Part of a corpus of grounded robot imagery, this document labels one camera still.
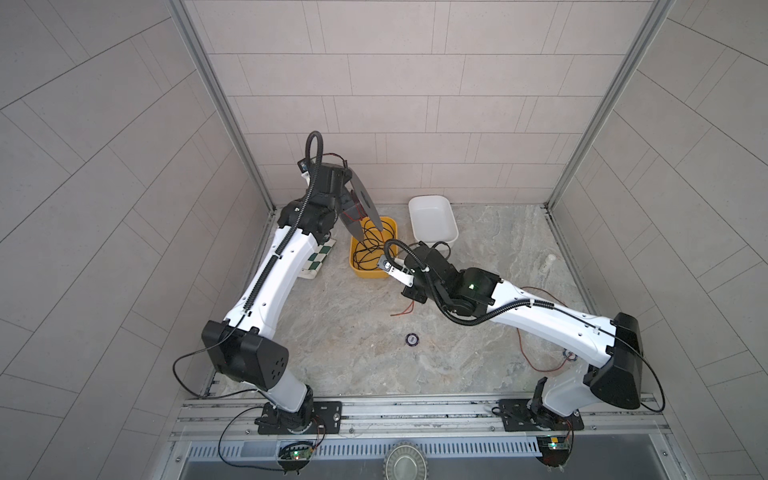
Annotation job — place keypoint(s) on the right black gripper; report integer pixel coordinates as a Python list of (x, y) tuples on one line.
[(409, 293)]

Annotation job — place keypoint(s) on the circuit board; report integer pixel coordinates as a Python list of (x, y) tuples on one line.
[(301, 451), (554, 447)]

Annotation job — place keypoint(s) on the green white checkerboard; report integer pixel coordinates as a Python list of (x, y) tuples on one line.
[(315, 261)]

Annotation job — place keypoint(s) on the right circuit board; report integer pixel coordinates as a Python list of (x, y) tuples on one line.
[(554, 447)]

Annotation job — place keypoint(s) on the left circuit board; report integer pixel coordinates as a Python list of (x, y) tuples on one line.
[(301, 451)]

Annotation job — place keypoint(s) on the round grey vent disc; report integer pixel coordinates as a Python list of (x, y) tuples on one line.
[(405, 461)]

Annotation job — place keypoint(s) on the white plastic tray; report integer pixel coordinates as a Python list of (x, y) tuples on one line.
[(433, 220)]

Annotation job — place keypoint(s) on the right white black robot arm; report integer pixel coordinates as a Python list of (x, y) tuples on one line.
[(609, 353)]

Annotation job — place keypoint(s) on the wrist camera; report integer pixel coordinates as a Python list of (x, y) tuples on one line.
[(331, 179), (399, 272)]

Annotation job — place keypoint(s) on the grey cable spool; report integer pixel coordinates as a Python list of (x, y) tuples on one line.
[(367, 210)]

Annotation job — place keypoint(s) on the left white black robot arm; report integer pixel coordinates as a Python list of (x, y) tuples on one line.
[(241, 347)]

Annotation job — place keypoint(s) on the yellow plastic tray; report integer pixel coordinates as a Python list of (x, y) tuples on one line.
[(364, 256)]

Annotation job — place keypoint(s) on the centre poker chip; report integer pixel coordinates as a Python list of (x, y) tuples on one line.
[(412, 339)]

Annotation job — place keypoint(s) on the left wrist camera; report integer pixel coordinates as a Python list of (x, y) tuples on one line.
[(331, 179)]

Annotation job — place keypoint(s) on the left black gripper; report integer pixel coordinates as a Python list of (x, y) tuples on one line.
[(343, 200)]

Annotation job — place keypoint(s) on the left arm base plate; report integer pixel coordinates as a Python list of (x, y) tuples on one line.
[(327, 417)]

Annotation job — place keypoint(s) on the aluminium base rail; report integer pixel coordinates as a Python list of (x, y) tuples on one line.
[(404, 417)]

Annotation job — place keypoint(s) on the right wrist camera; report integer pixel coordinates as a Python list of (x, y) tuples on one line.
[(399, 272)]

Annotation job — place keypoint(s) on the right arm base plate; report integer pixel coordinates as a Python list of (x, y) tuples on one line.
[(517, 415)]

